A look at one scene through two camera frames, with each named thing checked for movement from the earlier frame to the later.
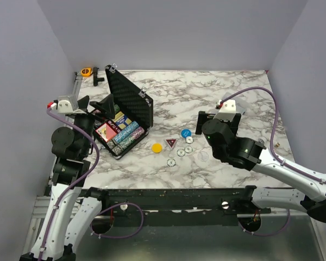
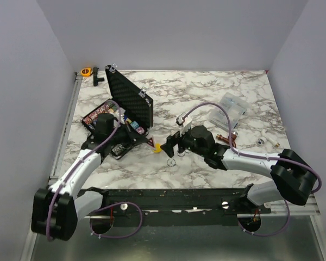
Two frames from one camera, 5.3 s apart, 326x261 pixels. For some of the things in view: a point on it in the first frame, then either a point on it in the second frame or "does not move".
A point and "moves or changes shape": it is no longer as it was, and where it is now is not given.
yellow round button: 156,148 does not move
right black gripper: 204,117 to 173,140
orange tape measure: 86,72 does not move
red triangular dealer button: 171,142 moves or changes shape
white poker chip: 171,162 does not move
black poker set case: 133,118 does not move
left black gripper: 106,106 to 134,138
